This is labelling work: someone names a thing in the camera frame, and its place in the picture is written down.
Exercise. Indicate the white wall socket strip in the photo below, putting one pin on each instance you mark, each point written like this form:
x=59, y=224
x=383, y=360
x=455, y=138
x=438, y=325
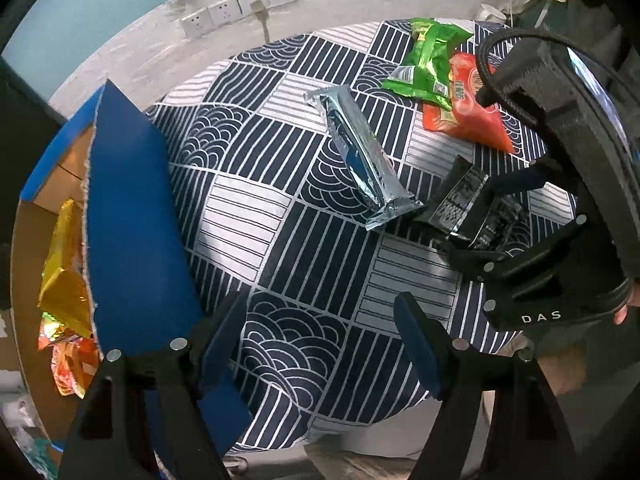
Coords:
x=225, y=12

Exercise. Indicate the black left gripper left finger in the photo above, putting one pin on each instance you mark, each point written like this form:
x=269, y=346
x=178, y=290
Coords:
x=143, y=413

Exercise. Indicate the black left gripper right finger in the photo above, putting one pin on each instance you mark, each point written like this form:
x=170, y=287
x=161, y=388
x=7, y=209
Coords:
x=528, y=437

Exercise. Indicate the gold snack bar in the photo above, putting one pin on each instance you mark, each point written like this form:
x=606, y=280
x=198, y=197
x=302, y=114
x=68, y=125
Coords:
x=63, y=291

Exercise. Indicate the silver foil snack pack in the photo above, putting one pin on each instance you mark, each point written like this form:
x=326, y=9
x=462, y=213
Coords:
x=365, y=160

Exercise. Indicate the person right hand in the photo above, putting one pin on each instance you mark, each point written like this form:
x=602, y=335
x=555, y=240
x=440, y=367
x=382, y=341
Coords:
x=633, y=301

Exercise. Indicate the red chip bag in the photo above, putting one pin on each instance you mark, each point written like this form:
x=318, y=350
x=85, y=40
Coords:
x=467, y=120

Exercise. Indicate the large orange chip bag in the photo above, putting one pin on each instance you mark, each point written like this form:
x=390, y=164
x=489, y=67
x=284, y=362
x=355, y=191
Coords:
x=73, y=364

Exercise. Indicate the green snack bag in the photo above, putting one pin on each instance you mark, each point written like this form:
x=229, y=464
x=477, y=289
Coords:
x=424, y=74

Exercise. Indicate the white cup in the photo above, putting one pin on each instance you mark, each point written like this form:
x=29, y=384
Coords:
x=489, y=14

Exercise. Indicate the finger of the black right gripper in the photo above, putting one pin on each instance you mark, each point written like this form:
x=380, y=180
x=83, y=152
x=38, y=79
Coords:
x=536, y=175
x=544, y=258

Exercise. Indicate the black snack packet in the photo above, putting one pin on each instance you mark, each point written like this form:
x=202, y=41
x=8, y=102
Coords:
x=468, y=212

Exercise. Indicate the navy white patterned tablecloth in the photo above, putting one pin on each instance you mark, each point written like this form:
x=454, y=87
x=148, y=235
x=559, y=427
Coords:
x=266, y=205

